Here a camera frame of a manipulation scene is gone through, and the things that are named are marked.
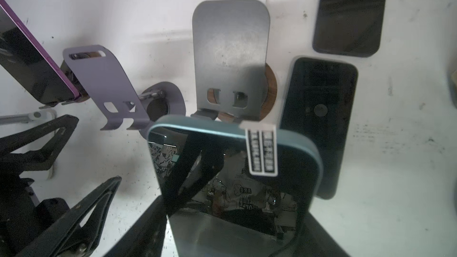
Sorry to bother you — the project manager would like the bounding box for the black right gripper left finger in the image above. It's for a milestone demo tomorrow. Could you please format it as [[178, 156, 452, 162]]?
[[105, 196, 167, 257]]

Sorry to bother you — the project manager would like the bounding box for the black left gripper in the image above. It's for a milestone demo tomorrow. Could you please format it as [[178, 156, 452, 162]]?
[[1, 115, 122, 257]]

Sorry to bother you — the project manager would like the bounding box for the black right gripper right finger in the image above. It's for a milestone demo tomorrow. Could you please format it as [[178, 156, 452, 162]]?
[[292, 213, 350, 257]]

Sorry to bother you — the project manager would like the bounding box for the black phone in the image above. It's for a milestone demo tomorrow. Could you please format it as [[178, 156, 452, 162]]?
[[1, 0, 81, 107], [146, 115, 323, 257], [313, 0, 386, 58]]

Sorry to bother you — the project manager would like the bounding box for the green phone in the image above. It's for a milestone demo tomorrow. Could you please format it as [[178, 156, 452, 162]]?
[[280, 57, 358, 200]]

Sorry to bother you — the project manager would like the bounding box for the round wooden phone stand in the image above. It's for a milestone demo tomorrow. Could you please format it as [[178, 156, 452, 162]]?
[[192, 0, 270, 121]]

